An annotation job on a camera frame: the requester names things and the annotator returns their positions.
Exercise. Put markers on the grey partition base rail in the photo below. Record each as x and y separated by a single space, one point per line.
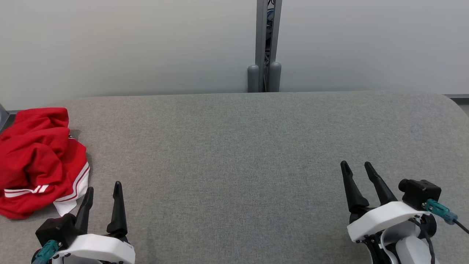
458 96

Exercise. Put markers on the grey rounded post foot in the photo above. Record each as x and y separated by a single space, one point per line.
253 79
274 77

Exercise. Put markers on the red and white numbered jersey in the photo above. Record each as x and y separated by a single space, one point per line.
71 168

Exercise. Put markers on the red shorts with white stripe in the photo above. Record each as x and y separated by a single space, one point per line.
33 124

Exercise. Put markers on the teal camera connector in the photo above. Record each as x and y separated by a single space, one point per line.
47 251
441 212

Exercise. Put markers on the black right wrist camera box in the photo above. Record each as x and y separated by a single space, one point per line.
421 192

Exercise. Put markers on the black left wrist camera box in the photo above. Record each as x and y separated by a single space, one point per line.
56 227

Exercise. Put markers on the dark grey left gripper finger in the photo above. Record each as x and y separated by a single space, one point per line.
118 216
83 216

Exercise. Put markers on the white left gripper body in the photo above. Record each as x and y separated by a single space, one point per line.
99 249

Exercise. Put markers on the teal right camera connector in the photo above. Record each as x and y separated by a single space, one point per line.
441 212

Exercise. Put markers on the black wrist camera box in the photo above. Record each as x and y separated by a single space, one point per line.
56 227
421 192

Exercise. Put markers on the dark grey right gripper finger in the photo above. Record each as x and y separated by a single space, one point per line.
381 189
354 194

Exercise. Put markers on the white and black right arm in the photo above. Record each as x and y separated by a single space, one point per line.
410 253

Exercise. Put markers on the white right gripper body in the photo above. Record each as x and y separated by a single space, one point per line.
384 220

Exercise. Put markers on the teal left camera connector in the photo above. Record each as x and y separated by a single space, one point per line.
47 251

